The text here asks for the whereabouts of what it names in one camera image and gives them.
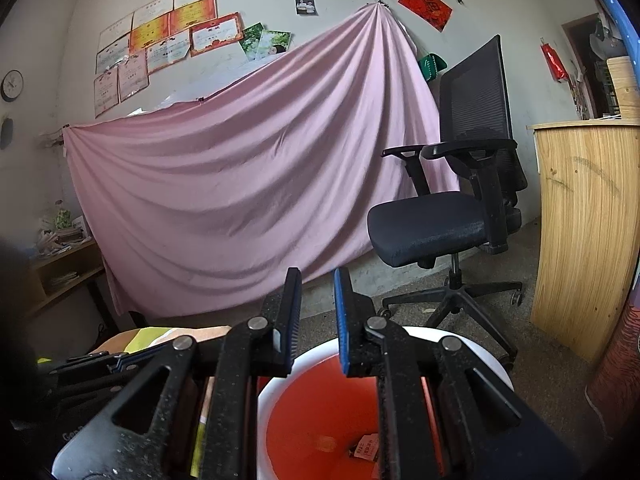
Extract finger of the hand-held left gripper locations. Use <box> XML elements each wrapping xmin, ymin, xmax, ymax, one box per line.
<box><xmin>66</xmin><ymin>351</ymin><xmax>127</xmax><ymax>364</ymax></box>
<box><xmin>49</xmin><ymin>353</ymin><xmax>147</xmax><ymax>377</ymax></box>

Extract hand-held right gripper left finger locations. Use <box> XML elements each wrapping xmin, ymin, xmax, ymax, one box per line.
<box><xmin>51</xmin><ymin>266</ymin><xmax>303</xmax><ymax>480</ymax></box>

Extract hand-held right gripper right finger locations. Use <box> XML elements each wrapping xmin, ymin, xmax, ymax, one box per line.
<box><xmin>333</xmin><ymin>266</ymin><xmax>583</xmax><ymax>480</ymax></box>

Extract red bucket with white rim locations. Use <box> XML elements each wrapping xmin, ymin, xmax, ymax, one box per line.
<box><xmin>256</xmin><ymin>326</ymin><xmax>517</xmax><ymax>480</ymax></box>

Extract small white red packet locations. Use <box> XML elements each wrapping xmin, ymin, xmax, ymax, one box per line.
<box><xmin>349</xmin><ymin>435</ymin><xmax>381</xmax><ymax>462</ymax></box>

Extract booklets in shelf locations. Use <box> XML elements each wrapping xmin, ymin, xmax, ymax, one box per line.
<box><xmin>47</xmin><ymin>271</ymin><xmax>81</xmax><ymax>292</ymax></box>

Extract wooden shelf desk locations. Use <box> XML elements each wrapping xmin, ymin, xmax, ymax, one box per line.
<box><xmin>22</xmin><ymin>239</ymin><xmax>110</xmax><ymax>322</ymax></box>

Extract pile of papers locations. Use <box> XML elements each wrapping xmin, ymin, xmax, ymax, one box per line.
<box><xmin>37</xmin><ymin>207</ymin><xmax>94</xmax><ymax>257</ymax></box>

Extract black office chair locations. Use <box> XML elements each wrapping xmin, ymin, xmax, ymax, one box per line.
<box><xmin>366</xmin><ymin>35</ymin><xmax>527</xmax><ymax>372</ymax></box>

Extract pink hanging cloth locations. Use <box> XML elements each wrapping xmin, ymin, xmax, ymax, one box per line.
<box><xmin>64</xmin><ymin>2</ymin><xmax>463</xmax><ymax>319</ymax></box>

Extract light wooden cabinet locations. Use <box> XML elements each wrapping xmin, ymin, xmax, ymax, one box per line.
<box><xmin>527</xmin><ymin>119</ymin><xmax>640</xmax><ymax>364</ymax></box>

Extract dark red patterned cloth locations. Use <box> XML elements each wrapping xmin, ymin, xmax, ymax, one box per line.
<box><xmin>584</xmin><ymin>287</ymin><xmax>640</xmax><ymax>445</ymax></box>

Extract green outdoor photo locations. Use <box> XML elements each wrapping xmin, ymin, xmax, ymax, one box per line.
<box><xmin>256</xmin><ymin>30</ymin><xmax>293</xmax><ymax>64</ymax></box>
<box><xmin>239</xmin><ymin>22</ymin><xmax>266</xmax><ymax>59</ymax></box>

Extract red hanging bag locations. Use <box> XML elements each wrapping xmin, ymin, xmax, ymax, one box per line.
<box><xmin>540</xmin><ymin>42</ymin><xmax>570</xmax><ymax>82</ymax></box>

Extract rounded wooden board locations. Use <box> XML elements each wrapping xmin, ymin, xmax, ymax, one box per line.
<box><xmin>606</xmin><ymin>57</ymin><xmax>640</xmax><ymax>121</ymax></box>

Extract green plastic wall object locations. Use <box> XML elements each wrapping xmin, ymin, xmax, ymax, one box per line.
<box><xmin>419</xmin><ymin>52</ymin><xmax>449</xmax><ymax>81</ymax></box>

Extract round wall clock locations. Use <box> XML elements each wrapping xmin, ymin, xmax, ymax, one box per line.
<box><xmin>0</xmin><ymin>70</ymin><xmax>24</xmax><ymax>103</ymax></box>

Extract group of wall certificates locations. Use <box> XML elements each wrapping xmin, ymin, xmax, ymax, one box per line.
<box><xmin>94</xmin><ymin>0</ymin><xmax>273</xmax><ymax>120</ymax></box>

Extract red paper wall decoration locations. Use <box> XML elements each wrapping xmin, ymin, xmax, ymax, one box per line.
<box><xmin>398</xmin><ymin>0</ymin><xmax>453</xmax><ymax>34</ymax></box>

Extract blue metal frame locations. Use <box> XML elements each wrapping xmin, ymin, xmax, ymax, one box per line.
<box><xmin>572</xmin><ymin>0</ymin><xmax>640</xmax><ymax>63</ymax></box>

